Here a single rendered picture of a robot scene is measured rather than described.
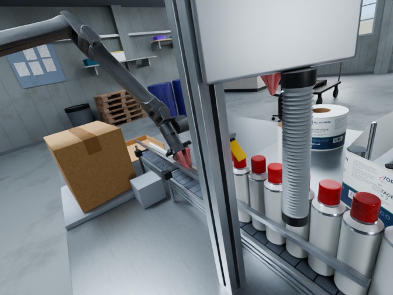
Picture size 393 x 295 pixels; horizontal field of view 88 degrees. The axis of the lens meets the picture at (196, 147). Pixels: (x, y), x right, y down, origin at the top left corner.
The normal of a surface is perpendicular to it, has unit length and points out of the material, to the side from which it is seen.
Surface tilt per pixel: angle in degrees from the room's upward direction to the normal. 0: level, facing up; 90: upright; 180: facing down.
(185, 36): 90
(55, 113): 90
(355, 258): 90
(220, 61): 90
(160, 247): 0
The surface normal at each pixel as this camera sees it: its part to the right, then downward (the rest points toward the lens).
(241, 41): 0.00, 0.39
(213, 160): 0.57, 0.23
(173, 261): -0.17, -0.91
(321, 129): -0.42, 0.43
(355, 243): -0.76, 0.37
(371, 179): -0.97, 0.22
